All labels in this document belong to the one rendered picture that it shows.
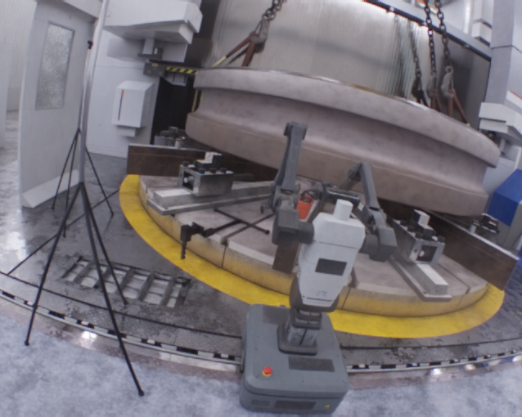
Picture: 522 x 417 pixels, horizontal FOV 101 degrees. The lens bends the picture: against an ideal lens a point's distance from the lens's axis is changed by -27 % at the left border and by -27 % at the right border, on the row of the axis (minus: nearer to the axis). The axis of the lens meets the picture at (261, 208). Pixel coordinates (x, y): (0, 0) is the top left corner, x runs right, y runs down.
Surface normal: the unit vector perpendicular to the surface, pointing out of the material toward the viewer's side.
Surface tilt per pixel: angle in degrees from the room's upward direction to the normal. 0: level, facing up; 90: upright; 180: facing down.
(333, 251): 90
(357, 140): 90
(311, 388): 45
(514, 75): 90
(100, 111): 90
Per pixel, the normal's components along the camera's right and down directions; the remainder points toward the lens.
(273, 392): 0.01, 0.33
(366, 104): -0.22, 0.27
